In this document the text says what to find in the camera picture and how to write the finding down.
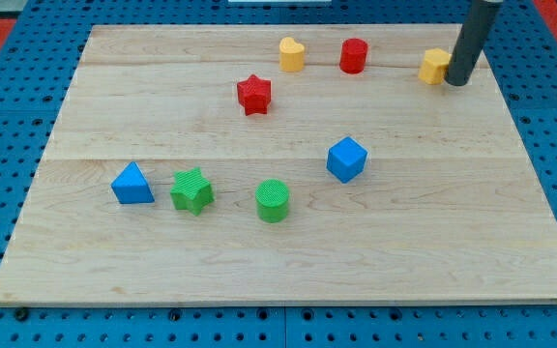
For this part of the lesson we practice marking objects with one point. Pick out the green cylinder block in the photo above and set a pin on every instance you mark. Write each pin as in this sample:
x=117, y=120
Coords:
x=272, y=200

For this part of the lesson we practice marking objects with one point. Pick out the yellow hexagon block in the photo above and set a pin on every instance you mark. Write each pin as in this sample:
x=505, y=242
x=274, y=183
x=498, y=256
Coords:
x=434, y=66

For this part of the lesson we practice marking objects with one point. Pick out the yellow heart block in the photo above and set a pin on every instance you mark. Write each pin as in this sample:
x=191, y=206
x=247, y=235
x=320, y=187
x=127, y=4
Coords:
x=291, y=55

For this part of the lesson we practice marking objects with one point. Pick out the blue cube block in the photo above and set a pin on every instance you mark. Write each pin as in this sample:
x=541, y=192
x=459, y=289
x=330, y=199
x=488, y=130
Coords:
x=346, y=159

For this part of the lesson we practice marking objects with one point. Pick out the green star block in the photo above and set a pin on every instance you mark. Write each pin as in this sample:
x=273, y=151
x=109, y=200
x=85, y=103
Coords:
x=191, y=191

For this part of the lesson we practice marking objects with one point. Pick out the blue triangle block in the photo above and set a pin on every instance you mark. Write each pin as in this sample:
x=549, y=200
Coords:
x=131, y=186

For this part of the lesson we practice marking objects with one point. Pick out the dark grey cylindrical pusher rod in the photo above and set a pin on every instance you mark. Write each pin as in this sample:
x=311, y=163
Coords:
x=471, y=39

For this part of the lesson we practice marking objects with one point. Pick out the wooden board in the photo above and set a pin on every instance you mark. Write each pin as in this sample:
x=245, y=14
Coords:
x=447, y=211

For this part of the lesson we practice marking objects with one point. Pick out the red cylinder block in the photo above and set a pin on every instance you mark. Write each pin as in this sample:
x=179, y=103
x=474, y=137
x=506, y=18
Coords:
x=353, y=55

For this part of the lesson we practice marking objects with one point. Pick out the red star block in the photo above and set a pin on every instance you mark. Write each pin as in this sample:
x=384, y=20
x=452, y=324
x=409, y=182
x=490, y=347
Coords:
x=254, y=95

